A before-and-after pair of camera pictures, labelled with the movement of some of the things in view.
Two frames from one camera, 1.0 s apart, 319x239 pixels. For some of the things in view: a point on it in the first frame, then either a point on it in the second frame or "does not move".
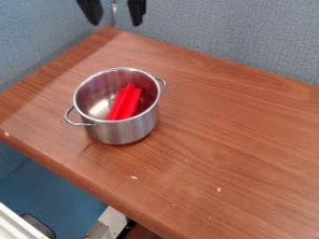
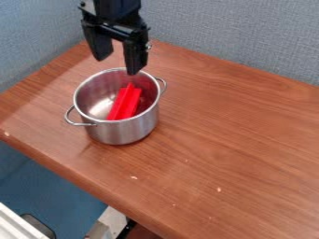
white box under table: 22,226 does not move
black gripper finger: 138,10 → 121,16
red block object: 125,103 does not move
